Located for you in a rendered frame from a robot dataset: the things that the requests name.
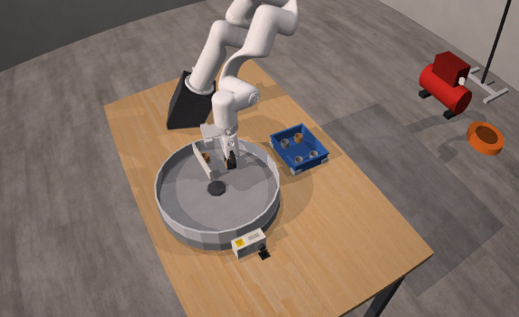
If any blue crate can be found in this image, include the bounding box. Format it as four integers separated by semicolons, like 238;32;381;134
270;123;330;172

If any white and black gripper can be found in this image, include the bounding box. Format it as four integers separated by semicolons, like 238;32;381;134
220;131;240;170

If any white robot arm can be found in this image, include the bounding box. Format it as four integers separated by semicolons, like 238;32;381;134
185;0;299;148

